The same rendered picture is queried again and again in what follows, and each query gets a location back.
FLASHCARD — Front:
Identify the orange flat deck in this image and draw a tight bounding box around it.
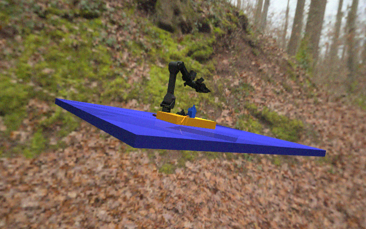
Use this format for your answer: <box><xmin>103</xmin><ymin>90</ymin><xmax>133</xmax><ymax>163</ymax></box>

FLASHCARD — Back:
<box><xmin>156</xmin><ymin>109</ymin><xmax>216</xmax><ymax>129</ymax></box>

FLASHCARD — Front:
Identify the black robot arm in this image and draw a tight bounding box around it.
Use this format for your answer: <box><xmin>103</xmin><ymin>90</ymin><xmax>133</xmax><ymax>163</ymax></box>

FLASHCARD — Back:
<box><xmin>160</xmin><ymin>61</ymin><xmax>197</xmax><ymax>113</ymax></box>

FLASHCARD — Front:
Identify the blue micro servo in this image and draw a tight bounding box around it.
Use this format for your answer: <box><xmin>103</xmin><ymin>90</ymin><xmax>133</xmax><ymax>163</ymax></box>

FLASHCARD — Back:
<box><xmin>181</xmin><ymin>105</ymin><xmax>197</xmax><ymax>123</ymax></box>

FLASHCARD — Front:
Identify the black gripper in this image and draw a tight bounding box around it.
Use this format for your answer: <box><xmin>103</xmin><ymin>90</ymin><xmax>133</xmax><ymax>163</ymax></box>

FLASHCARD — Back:
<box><xmin>191</xmin><ymin>81</ymin><xmax>211</xmax><ymax>93</ymax></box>

